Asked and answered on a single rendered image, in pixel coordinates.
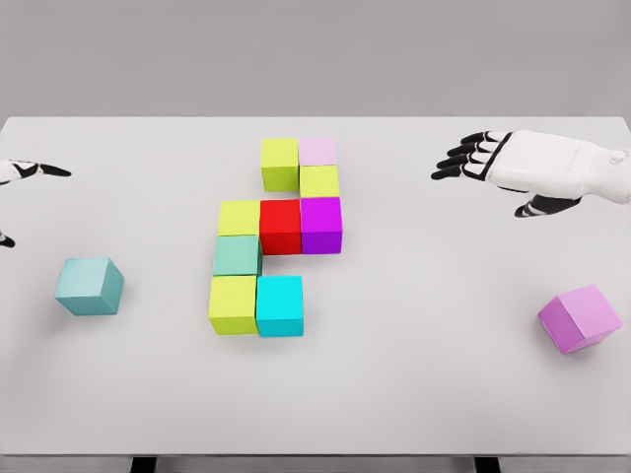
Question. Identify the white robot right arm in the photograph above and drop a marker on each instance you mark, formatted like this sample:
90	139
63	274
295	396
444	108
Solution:
622	177

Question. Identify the magenta purple cube block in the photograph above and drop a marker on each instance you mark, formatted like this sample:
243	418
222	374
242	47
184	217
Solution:
321	224

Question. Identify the sea green cube block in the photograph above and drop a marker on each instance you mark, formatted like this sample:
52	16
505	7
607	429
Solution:
235	255

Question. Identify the yellow-green cube block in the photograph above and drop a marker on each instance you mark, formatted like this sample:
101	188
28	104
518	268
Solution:
238	218
279	162
318	181
232	305

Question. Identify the pale pink cube block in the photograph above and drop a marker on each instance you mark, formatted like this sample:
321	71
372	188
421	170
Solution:
317	151

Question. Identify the red cube block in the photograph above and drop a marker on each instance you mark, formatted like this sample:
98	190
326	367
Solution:
280	226

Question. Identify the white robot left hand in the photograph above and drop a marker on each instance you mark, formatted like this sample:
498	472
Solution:
20	170

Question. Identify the orchid pink cube block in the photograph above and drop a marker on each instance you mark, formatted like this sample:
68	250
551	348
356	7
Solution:
579	317

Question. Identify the bright cyan cube block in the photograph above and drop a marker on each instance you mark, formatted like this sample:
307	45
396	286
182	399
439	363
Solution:
279	305

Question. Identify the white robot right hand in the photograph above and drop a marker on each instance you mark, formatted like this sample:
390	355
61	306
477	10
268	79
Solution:
542	162

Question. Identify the dusty light teal cube block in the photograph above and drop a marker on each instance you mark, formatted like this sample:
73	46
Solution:
86	286

